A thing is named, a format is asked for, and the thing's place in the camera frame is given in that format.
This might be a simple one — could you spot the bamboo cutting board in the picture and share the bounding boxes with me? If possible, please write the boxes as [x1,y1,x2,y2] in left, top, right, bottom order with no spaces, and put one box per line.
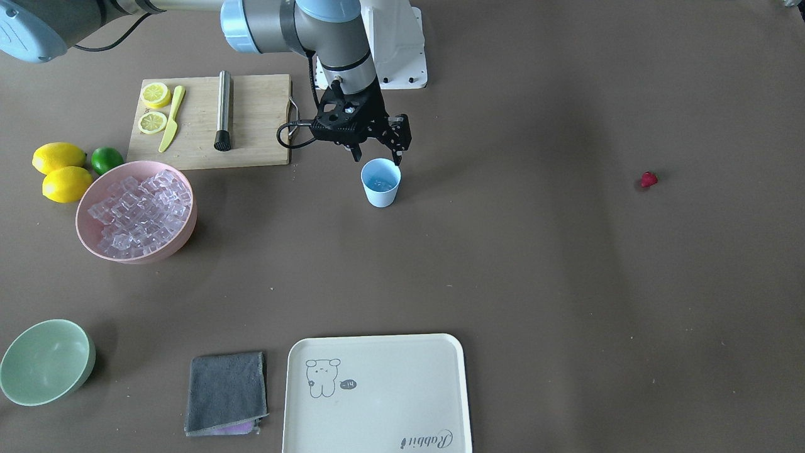
[126,74,292,171]

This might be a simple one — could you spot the lemon slice lower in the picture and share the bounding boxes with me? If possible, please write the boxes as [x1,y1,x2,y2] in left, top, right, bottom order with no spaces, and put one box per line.
[137,111,169,135]

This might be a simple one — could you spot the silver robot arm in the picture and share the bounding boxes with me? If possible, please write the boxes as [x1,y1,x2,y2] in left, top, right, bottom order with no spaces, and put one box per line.
[2,1,411,164]

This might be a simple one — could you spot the red strawberry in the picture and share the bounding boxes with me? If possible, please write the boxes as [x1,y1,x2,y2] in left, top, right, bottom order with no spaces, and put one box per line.
[640,171,658,189]

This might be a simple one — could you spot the pink bowl of ice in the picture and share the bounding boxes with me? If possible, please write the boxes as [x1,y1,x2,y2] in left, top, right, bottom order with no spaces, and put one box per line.
[75,161,198,264]

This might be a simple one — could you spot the grey folded cloth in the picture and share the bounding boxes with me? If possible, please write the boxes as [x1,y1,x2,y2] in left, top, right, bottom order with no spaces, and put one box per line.
[184,352,269,437]

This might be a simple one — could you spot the yellow lemon far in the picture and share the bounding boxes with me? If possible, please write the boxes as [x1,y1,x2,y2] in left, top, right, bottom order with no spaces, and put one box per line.
[31,142,87,175]

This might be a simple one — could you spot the yellow lemon near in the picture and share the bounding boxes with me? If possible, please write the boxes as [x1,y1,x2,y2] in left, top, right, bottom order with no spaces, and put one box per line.
[42,166,93,203]

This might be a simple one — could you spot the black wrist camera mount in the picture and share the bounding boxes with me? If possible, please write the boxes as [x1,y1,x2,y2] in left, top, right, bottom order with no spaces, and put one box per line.
[310,88,368,144]

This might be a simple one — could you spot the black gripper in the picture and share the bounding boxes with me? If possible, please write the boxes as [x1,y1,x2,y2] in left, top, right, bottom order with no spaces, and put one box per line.
[311,79,412,167]

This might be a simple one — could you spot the lemon slice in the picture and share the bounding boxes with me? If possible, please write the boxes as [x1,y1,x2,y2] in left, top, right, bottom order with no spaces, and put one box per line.
[137,111,169,135]
[139,81,172,109]

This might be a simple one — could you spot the black camera cable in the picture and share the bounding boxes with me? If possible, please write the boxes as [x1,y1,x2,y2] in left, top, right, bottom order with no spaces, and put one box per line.
[277,53,321,150]

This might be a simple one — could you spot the green lime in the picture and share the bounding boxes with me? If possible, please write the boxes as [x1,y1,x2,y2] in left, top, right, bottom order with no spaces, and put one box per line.
[90,147,125,176]

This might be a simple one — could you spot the yellow plastic knife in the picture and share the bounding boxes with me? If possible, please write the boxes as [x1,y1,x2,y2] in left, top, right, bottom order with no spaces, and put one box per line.
[158,85,186,153]

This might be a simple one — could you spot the yellow lemon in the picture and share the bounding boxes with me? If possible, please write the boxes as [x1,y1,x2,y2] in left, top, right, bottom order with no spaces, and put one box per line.
[42,166,93,203]
[31,142,87,175]

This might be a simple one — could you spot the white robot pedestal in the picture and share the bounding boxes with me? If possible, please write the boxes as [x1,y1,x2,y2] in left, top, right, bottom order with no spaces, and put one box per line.
[297,1,428,90]

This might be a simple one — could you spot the cream rabbit tray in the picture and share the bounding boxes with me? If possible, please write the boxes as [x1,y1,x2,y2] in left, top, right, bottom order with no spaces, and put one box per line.
[282,333,474,452]

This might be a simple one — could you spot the steel muddler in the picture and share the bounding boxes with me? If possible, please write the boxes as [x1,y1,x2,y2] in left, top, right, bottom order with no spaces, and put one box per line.
[214,70,233,152]

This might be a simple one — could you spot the light blue plastic cup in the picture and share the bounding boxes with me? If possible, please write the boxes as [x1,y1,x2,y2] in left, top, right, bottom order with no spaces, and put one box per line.
[360,159,402,208]

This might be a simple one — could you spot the lemon slice upper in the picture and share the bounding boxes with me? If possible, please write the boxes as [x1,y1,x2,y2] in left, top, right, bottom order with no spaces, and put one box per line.
[139,81,172,109]

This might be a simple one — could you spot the green empty bowl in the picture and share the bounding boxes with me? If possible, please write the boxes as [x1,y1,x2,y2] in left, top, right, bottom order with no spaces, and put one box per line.
[1,319,97,406]

